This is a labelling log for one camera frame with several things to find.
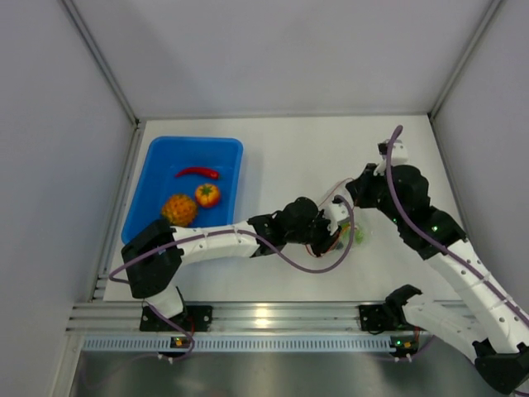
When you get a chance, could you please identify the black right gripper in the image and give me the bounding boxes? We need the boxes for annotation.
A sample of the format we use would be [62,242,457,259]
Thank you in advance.
[346,163,407,226]

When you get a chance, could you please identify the fake pineapple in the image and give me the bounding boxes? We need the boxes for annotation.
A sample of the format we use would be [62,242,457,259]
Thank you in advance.
[160,194,198,227]

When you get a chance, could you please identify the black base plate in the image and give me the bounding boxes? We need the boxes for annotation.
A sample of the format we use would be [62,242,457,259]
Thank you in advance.
[358,304,413,334]
[139,304,213,332]

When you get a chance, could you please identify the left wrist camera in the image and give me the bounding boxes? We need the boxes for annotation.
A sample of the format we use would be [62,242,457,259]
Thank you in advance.
[322,201,351,234]

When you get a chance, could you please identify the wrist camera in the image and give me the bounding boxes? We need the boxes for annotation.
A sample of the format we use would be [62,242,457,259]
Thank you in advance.
[322,201,351,234]
[374,140,409,176]

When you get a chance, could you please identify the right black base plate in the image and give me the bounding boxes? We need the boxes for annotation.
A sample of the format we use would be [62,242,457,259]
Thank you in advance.
[358,304,413,334]

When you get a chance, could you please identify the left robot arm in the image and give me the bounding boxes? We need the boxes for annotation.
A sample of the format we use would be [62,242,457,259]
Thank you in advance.
[122,197,351,330]

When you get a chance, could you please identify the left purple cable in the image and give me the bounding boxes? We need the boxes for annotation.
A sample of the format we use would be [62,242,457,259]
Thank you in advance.
[107,194,355,361]

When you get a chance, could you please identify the slotted cable duct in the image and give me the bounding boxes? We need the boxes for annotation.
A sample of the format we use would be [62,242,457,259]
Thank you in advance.
[83,335,398,353]

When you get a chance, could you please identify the fake green grapes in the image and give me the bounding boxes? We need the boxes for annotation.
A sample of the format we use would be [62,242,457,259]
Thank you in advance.
[353,224,367,245]

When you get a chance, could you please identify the aluminium mounting rail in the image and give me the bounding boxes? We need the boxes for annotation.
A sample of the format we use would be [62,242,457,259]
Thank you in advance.
[66,302,367,334]

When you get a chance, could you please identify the fake orange peach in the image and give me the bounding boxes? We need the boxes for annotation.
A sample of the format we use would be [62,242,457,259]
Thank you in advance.
[195,184,222,208]

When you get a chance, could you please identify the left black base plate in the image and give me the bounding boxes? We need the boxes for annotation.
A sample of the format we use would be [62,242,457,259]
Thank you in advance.
[139,304,213,332]

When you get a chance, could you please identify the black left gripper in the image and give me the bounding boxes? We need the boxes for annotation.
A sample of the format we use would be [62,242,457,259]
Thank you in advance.
[285,210,343,259]

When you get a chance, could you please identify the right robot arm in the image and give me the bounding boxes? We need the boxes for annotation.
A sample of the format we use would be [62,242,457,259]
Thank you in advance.
[346,164,528,395]

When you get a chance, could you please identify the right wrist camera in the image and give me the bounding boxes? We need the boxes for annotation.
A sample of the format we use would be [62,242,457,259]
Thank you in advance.
[374,140,409,176]

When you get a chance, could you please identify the fake red chili pepper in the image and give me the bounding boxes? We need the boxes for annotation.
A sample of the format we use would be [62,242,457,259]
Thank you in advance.
[174,166,221,180]

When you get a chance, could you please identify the clear zip top bag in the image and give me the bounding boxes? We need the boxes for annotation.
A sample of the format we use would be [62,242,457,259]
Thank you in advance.
[305,177,369,259]

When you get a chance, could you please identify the blue plastic bin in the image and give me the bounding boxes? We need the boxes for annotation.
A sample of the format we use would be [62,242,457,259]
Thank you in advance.
[121,136,243,244]

